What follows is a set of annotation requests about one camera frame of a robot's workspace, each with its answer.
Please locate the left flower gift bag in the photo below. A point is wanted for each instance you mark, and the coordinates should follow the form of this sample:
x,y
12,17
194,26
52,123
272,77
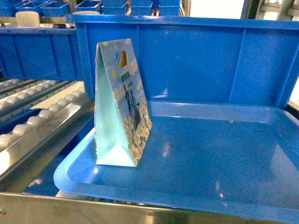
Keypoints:
x,y
122,121

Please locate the large blue tray bin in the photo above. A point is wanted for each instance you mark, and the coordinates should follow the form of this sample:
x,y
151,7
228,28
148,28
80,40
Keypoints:
x,y
222,141

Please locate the beige chair back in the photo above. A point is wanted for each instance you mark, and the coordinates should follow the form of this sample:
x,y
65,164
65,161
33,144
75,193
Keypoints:
x,y
27,19

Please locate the steel roller conveyor rack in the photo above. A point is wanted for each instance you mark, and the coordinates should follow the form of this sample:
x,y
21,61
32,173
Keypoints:
x,y
39,127

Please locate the blue crate left rear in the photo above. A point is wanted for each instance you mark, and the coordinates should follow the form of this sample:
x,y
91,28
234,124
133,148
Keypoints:
x,y
40,53

